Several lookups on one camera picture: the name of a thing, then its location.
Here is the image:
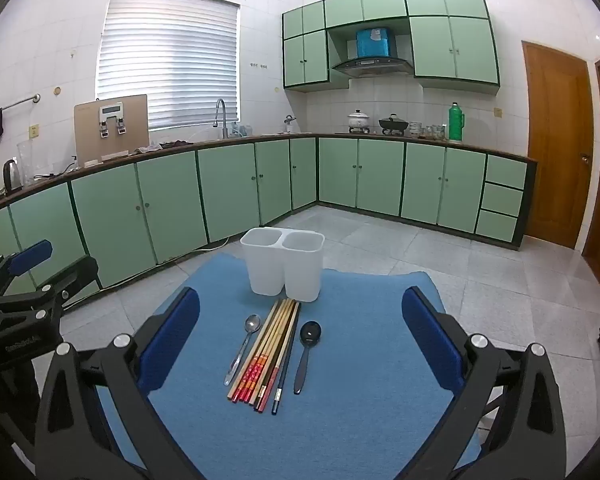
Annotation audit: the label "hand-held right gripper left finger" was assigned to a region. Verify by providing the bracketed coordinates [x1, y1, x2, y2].
[34, 287, 201, 480]

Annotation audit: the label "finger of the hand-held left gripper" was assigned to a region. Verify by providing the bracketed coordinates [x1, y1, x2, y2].
[30, 256, 100, 323]
[0, 239, 54, 306]

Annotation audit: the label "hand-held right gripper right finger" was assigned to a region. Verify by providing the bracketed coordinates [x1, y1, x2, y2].
[401, 286, 567, 480]

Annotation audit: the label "red patterned bamboo chopstick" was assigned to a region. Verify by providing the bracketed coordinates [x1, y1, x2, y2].
[239, 299, 289, 405]
[226, 300, 279, 402]
[245, 299, 293, 407]
[232, 299, 284, 404]

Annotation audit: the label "metal spoon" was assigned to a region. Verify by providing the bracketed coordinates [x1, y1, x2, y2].
[224, 314, 262, 387]

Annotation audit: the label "plain bamboo chopstick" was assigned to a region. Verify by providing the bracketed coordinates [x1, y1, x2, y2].
[253, 301, 297, 410]

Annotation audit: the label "black chopstick silver band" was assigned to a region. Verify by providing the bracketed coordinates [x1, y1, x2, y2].
[258, 302, 300, 413]

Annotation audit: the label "black spoon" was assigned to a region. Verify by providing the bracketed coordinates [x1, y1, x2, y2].
[293, 321, 323, 395]

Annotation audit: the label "white double utensil holder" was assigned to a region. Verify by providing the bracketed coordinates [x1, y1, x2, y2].
[240, 227, 326, 303]

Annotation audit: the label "blue table mat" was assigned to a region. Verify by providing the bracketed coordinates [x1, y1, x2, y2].
[97, 252, 483, 480]

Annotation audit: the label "electric kettle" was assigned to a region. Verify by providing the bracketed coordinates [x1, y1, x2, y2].
[2, 158, 24, 195]

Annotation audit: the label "clear plastic pitcher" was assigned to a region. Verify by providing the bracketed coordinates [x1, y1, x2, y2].
[16, 140, 48, 186]

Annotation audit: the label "green base cabinets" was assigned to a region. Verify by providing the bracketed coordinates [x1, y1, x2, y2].
[0, 132, 538, 306]

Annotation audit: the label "brown board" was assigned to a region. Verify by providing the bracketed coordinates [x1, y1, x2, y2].
[74, 94, 149, 167]

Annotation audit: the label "dark rag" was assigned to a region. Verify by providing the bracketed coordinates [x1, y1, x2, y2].
[132, 139, 196, 155]

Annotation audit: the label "metal towel bar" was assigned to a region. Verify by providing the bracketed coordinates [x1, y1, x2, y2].
[0, 93, 42, 120]

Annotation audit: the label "row of glass jars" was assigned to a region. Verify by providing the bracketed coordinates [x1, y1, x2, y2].
[409, 121, 447, 141]

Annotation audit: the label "green thermos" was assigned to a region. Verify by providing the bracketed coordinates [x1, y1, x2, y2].
[447, 102, 466, 142]

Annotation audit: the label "metal faucet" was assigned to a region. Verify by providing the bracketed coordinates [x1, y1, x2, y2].
[214, 98, 229, 139]

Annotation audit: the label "black wok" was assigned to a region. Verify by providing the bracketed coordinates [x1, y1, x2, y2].
[378, 114, 410, 136]

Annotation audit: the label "white cooking pot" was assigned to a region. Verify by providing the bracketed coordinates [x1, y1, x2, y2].
[347, 108, 372, 133]

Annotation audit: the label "white window blind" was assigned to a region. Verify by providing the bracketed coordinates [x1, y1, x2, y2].
[96, 0, 242, 132]

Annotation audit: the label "range hood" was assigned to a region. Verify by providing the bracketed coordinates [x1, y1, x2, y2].
[331, 27, 415, 79]

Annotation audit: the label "white floor cable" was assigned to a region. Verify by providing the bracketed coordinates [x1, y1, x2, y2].
[157, 237, 231, 266]

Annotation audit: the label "white bracket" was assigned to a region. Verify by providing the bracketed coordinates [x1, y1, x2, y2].
[97, 102, 127, 138]

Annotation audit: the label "green wall cabinets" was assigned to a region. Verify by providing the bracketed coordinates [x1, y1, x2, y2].
[281, 0, 501, 96]

